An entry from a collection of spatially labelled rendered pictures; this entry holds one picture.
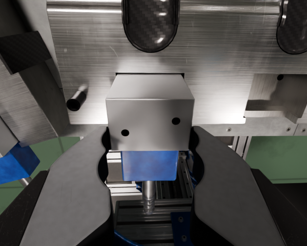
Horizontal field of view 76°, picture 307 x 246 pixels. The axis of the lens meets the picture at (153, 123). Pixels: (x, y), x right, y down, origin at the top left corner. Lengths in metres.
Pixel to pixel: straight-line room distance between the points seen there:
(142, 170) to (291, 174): 1.66
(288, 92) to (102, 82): 0.17
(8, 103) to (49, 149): 1.19
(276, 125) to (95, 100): 0.26
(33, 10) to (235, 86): 0.22
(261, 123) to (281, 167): 1.38
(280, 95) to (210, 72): 0.09
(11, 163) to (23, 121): 0.05
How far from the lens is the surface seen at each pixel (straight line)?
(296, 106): 0.22
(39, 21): 0.27
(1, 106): 0.25
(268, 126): 0.33
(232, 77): 0.17
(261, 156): 1.54
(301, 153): 1.69
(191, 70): 0.16
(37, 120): 0.24
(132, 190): 1.20
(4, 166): 0.27
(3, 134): 0.25
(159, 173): 0.16
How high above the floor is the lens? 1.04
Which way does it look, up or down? 61 degrees down
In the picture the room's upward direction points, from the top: 176 degrees clockwise
